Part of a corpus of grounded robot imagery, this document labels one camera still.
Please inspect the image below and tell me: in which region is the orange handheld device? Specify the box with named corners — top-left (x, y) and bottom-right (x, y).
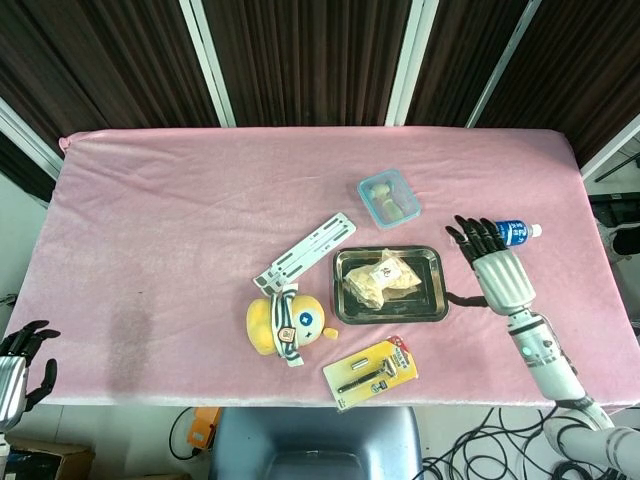
top-left (186, 406), bottom-right (222, 447)

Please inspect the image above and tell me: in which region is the pink fleece table cloth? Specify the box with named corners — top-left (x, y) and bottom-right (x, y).
top-left (7, 126), bottom-right (640, 409)

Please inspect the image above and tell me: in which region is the black floor cable bundle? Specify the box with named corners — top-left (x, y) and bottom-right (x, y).
top-left (422, 405), bottom-right (609, 480)

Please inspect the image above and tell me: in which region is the rectangular metal tray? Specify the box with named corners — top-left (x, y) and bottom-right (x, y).
top-left (332, 244), bottom-right (450, 326)

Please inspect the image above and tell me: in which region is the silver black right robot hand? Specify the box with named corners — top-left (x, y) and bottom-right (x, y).
top-left (445, 215), bottom-right (536, 316)

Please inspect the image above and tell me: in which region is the clear water bottle blue label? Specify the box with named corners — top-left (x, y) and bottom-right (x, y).
top-left (492, 218), bottom-right (544, 249)

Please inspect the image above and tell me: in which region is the white folding slotted stand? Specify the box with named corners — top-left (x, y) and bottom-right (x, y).
top-left (251, 212), bottom-right (358, 297)

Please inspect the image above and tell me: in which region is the white screen frame post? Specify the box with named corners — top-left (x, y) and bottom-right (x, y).
top-left (0, 96), bottom-right (64, 182)
top-left (178, 0), bottom-right (237, 128)
top-left (581, 115), bottom-right (640, 184)
top-left (464, 0), bottom-right (544, 128)
top-left (383, 0), bottom-right (427, 127)

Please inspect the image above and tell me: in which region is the clear container with blue lid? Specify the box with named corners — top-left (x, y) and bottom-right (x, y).
top-left (356, 168), bottom-right (422, 231)

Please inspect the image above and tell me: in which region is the plastic bag of snacks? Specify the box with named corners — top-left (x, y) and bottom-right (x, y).
top-left (342, 248), bottom-right (424, 311)

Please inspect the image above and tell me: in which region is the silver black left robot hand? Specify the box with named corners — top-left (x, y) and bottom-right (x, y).
top-left (0, 319), bottom-right (62, 432)

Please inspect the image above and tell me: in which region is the cardboard box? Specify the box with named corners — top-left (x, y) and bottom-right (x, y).
top-left (0, 433), bottom-right (97, 480)

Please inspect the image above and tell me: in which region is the dark brown pleated screen panel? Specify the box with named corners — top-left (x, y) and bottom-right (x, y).
top-left (202, 0), bottom-right (414, 127)
top-left (403, 0), bottom-right (529, 127)
top-left (473, 0), bottom-right (640, 169)
top-left (0, 0), bottom-right (221, 151)

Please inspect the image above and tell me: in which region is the thin black cable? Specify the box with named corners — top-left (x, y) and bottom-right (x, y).
top-left (168, 406), bottom-right (202, 461)

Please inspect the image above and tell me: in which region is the yellow plush toy striped scarf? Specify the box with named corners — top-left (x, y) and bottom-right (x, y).
top-left (245, 281), bottom-right (340, 369)

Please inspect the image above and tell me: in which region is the razor in yellow blister pack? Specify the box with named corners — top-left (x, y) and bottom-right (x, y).
top-left (322, 334), bottom-right (421, 413)

